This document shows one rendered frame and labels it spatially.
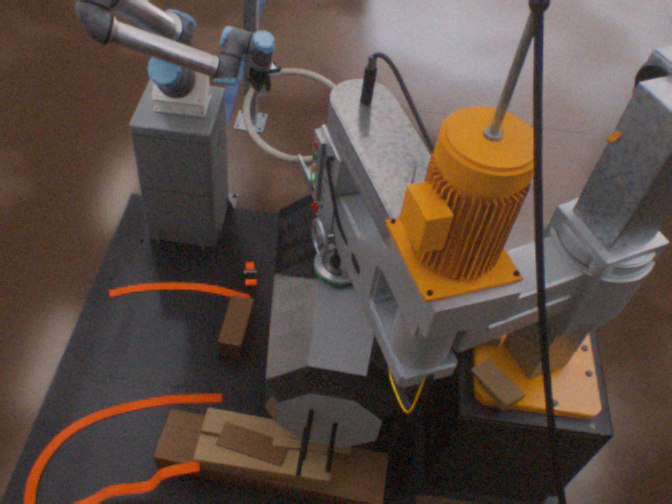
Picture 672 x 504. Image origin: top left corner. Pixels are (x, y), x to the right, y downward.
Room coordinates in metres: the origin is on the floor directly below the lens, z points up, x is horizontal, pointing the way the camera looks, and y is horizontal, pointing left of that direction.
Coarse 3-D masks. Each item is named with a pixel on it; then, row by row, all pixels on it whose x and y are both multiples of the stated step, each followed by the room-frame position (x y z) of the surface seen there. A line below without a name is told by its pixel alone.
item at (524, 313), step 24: (552, 240) 1.52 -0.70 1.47; (528, 264) 1.40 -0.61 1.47; (552, 264) 1.42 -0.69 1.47; (576, 264) 1.43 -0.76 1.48; (648, 264) 1.46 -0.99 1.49; (528, 288) 1.31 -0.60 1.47; (552, 288) 1.33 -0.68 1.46; (576, 288) 1.39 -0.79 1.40; (600, 288) 1.38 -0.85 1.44; (624, 288) 1.39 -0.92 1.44; (528, 312) 1.29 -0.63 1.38; (552, 312) 1.37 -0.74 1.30; (600, 312) 1.38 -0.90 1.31; (456, 336) 1.20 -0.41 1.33; (480, 336) 1.21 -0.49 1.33
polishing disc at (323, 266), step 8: (328, 248) 1.87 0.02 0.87; (328, 256) 1.82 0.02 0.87; (320, 264) 1.78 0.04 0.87; (328, 264) 1.78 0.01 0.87; (320, 272) 1.73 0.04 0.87; (328, 272) 1.74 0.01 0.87; (336, 272) 1.75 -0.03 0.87; (328, 280) 1.70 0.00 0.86; (336, 280) 1.70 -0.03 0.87; (344, 280) 1.71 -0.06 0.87
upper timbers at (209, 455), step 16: (208, 416) 1.33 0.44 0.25; (224, 416) 1.34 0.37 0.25; (240, 416) 1.35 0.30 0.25; (256, 416) 1.37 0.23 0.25; (208, 432) 1.26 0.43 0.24; (272, 432) 1.30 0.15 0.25; (208, 448) 1.19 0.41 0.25; (224, 448) 1.20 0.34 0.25; (288, 448) 1.24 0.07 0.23; (208, 464) 1.13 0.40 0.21; (224, 464) 1.13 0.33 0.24; (240, 464) 1.14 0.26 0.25; (256, 464) 1.15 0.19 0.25; (288, 464) 1.17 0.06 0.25; (304, 464) 1.18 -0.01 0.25; (320, 464) 1.19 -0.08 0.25; (288, 480) 1.12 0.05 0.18; (304, 480) 1.12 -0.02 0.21; (320, 480) 1.12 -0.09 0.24
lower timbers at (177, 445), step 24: (168, 432) 1.28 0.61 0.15; (192, 432) 1.29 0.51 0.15; (168, 456) 1.17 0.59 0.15; (192, 456) 1.18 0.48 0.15; (336, 456) 1.28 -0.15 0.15; (360, 456) 1.29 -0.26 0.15; (384, 456) 1.31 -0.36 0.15; (216, 480) 1.14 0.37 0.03; (240, 480) 1.13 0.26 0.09; (264, 480) 1.12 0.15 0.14; (336, 480) 1.17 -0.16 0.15; (360, 480) 1.18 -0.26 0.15; (384, 480) 1.20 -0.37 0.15
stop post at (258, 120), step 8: (248, 0) 3.62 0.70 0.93; (256, 0) 3.63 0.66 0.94; (248, 8) 3.62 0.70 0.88; (256, 8) 3.63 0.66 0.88; (248, 16) 3.62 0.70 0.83; (256, 16) 3.63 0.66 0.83; (248, 24) 3.62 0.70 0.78; (256, 24) 3.63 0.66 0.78; (248, 56) 3.62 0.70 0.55; (248, 64) 3.62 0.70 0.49; (248, 72) 3.62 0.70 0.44; (248, 88) 3.62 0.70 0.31; (256, 96) 3.65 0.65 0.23; (256, 104) 3.66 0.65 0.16; (240, 112) 3.74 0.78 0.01; (256, 112) 3.66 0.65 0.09; (240, 120) 3.65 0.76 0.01; (256, 120) 3.66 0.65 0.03; (264, 120) 3.69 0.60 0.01; (240, 128) 3.57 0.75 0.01; (256, 128) 3.59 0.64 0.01
